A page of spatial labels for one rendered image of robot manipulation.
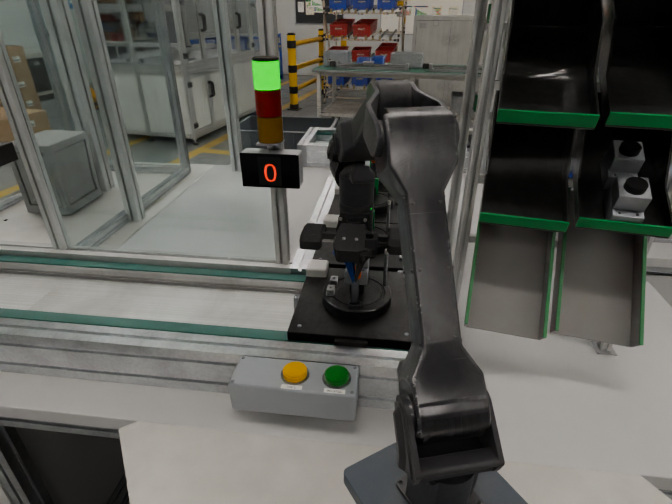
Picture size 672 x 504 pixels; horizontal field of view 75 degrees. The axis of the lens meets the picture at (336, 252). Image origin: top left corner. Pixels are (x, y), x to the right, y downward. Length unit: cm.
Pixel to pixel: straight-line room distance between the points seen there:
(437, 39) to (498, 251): 723
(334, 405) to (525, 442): 33
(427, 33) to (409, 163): 761
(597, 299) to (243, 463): 67
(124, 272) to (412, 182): 88
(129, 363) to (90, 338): 8
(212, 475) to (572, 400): 65
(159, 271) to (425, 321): 82
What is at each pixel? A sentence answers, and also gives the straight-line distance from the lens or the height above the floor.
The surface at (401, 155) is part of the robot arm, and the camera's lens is 42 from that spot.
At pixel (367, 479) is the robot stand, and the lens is 53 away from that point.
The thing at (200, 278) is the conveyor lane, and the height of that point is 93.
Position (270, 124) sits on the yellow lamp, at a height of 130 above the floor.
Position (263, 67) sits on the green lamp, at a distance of 88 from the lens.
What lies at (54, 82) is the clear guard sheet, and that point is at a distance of 115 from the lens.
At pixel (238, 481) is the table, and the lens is 78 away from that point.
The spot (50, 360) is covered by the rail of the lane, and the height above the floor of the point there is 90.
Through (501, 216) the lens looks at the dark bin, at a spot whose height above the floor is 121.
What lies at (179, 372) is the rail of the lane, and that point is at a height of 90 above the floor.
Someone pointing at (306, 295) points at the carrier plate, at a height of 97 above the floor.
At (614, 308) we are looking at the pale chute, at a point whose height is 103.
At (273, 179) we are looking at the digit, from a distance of 92.
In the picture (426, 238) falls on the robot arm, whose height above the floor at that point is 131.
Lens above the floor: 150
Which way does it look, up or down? 29 degrees down
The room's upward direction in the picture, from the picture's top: straight up
